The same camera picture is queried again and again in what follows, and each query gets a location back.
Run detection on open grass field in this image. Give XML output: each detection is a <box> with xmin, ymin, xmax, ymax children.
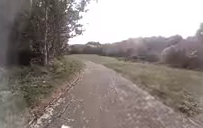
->
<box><xmin>67</xmin><ymin>53</ymin><xmax>203</xmax><ymax>119</ymax></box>

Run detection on wood of trees and bushes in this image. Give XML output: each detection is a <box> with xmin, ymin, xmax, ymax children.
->
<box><xmin>0</xmin><ymin>0</ymin><xmax>98</xmax><ymax>68</ymax></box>

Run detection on grass verge beside trees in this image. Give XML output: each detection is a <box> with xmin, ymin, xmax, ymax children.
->
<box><xmin>0</xmin><ymin>54</ymin><xmax>87</xmax><ymax>128</ymax></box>

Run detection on path kerb edge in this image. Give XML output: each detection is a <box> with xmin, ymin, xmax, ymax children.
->
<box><xmin>27</xmin><ymin>66</ymin><xmax>87</xmax><ymax>128</ymax></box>

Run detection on distant row of trees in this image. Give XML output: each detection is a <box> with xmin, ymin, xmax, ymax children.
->
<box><xmin>68</xmin><ymin>19</ymin><xmax>203</xmax><ymax>72</ymax></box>

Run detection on grey gravel-strewn paved path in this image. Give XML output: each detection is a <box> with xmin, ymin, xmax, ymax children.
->
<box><xmin>28</xmin><ymin>59</ymin><xmax>203</xmax><ymax>128</ymax></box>

